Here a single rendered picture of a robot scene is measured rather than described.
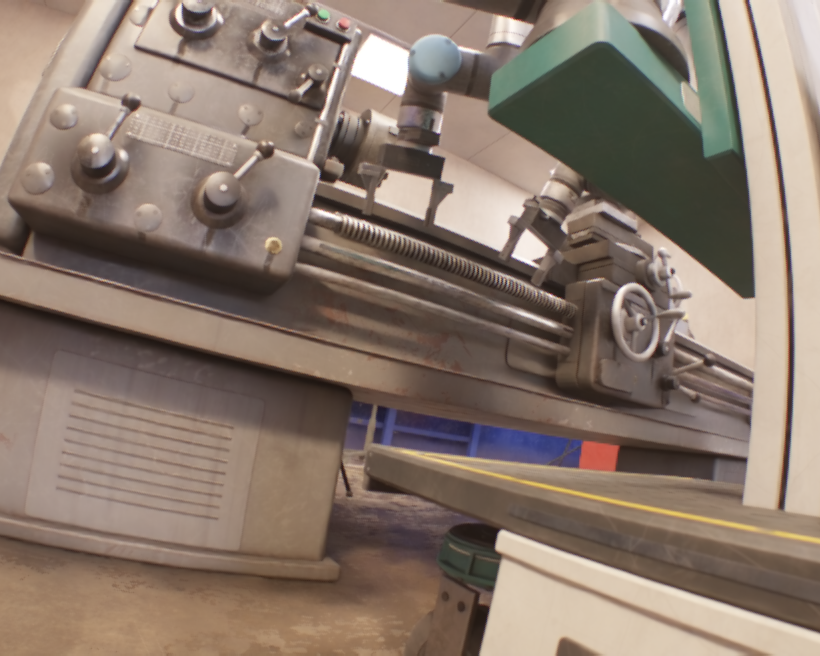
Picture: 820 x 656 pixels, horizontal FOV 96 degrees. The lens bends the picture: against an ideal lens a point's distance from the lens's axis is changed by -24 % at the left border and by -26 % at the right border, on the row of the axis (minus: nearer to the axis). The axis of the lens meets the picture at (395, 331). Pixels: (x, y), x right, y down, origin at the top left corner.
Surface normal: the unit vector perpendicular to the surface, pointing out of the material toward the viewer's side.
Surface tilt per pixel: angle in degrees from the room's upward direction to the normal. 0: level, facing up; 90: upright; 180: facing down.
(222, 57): 90
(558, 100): 180
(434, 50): 115
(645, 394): 90
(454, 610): 90
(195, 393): 90
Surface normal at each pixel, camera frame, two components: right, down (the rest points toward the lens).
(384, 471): -0.86, -0.25
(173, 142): 0.44, -0.09
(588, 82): -0.18, 0.97
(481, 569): -0.49, -0.25
